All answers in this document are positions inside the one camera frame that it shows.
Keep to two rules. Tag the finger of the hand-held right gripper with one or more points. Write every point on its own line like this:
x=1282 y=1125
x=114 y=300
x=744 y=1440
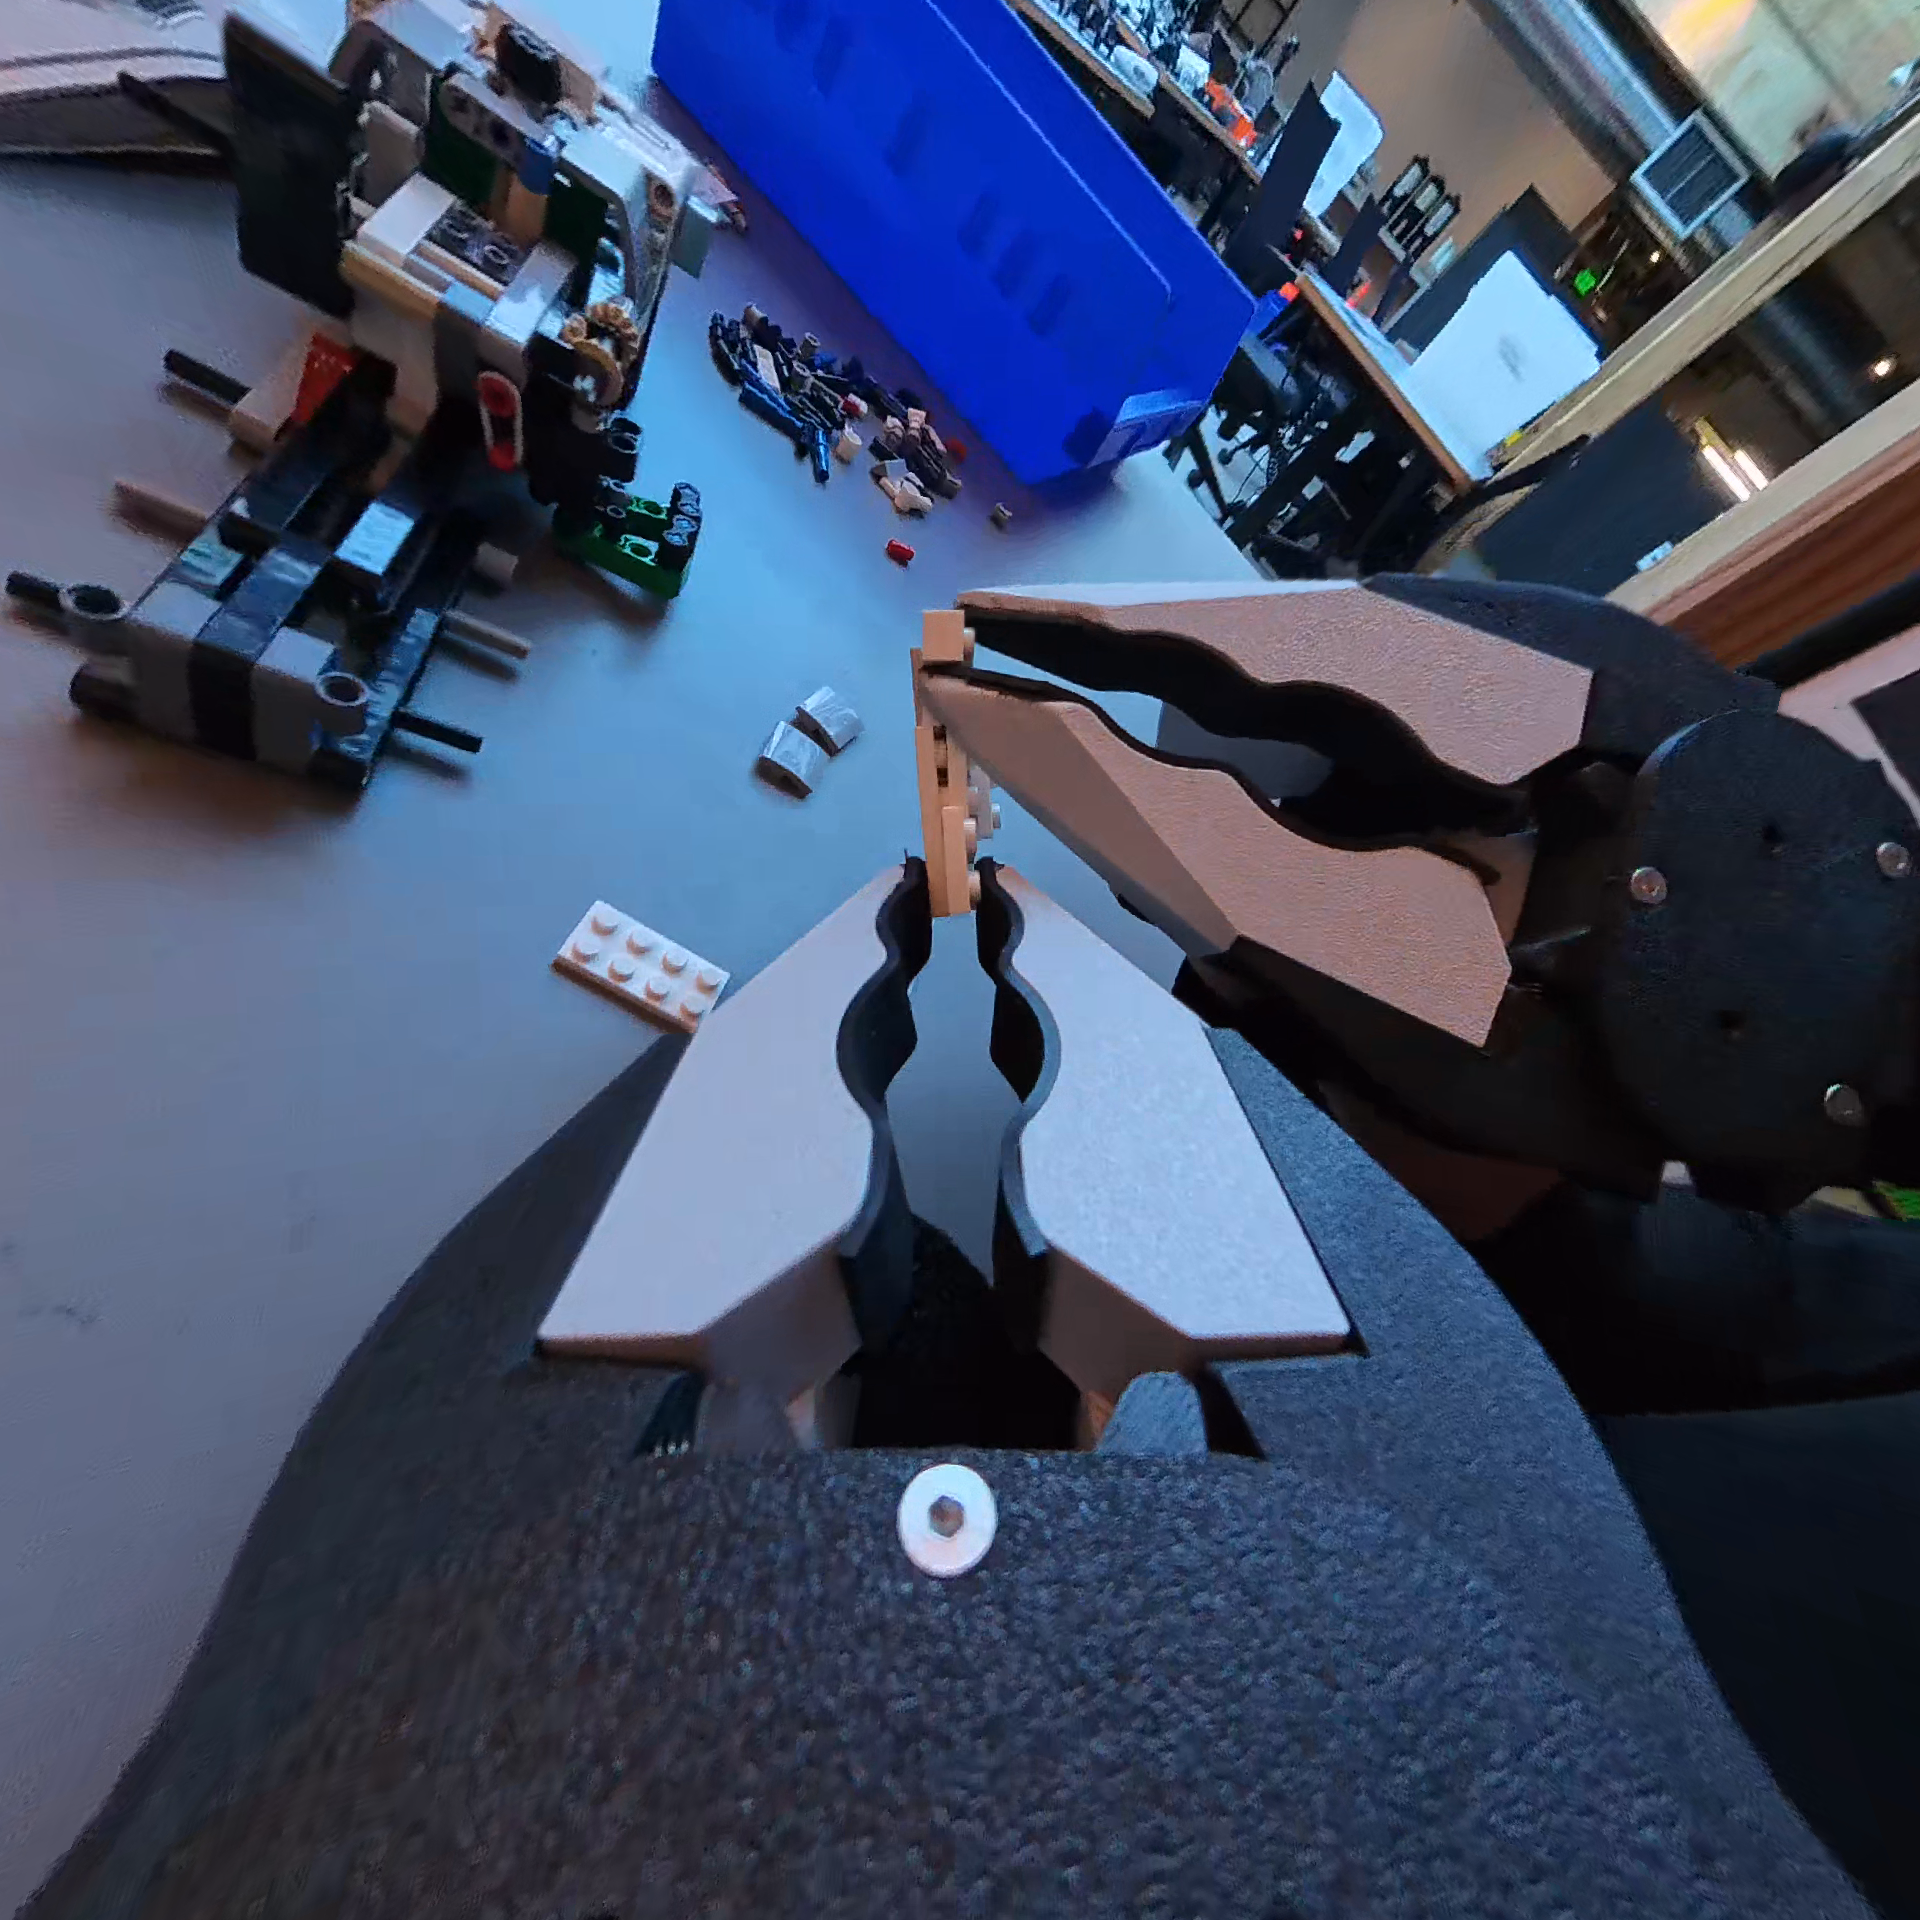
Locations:
x=1350 y=646
x=1276 y=886

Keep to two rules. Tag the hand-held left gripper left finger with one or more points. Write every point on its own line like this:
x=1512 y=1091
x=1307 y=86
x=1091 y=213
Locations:
x=705 y=1184

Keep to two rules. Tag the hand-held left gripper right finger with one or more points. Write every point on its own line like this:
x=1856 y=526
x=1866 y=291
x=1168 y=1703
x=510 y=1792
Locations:
x=1184 y=1184

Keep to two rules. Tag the white blue lego assembly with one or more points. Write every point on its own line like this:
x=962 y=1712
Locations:
x=948 y=839

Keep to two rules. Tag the thin white lego plate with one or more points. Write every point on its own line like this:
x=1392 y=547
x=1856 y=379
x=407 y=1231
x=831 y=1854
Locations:
x=942 y=638

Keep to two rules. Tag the short white lego plate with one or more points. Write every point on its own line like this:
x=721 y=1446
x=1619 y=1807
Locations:
x=644 y=967

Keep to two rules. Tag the pile of small lego pins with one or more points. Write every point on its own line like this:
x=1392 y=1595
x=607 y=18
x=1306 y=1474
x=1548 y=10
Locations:
x=839 y=413

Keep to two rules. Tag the green black lego subassembly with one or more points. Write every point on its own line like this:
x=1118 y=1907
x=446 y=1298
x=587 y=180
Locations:
x=638 y=533

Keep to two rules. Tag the partly built lego truck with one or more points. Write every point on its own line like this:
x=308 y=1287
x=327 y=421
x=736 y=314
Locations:
x=422 y=300

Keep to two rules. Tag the white cardboard box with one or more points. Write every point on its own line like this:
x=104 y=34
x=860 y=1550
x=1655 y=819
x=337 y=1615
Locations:
x=1500 y=352

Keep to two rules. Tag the blue storage bin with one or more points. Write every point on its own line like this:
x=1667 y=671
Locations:
x=961 y=212

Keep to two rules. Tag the wooden post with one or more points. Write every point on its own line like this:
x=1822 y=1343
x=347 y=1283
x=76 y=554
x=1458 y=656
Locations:
x=1799 y=571

